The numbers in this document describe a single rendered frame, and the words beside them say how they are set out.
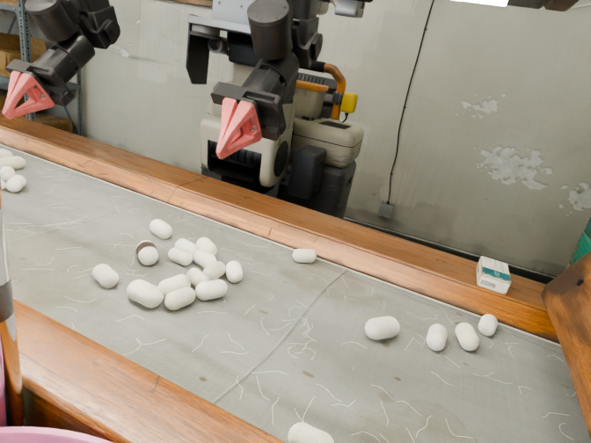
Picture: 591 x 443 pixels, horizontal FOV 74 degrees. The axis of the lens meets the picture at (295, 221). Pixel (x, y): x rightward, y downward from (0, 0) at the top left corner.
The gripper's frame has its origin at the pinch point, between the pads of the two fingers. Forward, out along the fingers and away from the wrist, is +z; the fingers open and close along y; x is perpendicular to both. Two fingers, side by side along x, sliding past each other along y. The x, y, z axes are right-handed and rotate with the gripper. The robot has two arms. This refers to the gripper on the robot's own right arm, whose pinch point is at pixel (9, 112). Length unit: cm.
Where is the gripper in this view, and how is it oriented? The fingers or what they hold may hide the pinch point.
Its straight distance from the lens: 86.2
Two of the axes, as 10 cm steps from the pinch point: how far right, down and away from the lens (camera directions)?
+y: 9.0, 3.1, -3.1
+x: 1.2, 5.0, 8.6
